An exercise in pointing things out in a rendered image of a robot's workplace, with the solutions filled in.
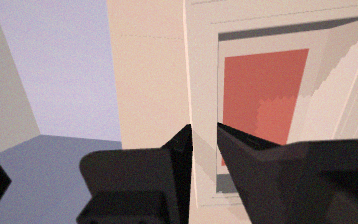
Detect beige picture frame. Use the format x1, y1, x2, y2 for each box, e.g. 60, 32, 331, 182
183, 0, 358, 208

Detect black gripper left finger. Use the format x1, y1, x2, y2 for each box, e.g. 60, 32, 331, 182
79, 124, 193, 224

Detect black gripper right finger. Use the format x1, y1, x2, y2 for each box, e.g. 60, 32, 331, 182
217, 122, 358, 224

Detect beige wall panel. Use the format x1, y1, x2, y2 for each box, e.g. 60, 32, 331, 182
107, 0, 251, 224

